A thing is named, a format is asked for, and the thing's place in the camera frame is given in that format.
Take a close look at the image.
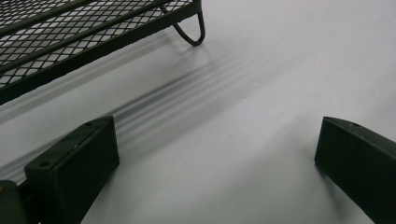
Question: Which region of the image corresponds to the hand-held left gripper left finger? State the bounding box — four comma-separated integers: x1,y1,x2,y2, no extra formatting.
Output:
23,115,120,224

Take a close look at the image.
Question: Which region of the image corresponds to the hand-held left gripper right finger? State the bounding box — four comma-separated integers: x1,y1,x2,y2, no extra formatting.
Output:
314,116,396,224

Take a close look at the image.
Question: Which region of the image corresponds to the black wire mesh rack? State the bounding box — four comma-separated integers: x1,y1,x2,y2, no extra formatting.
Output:
0,0,206,106

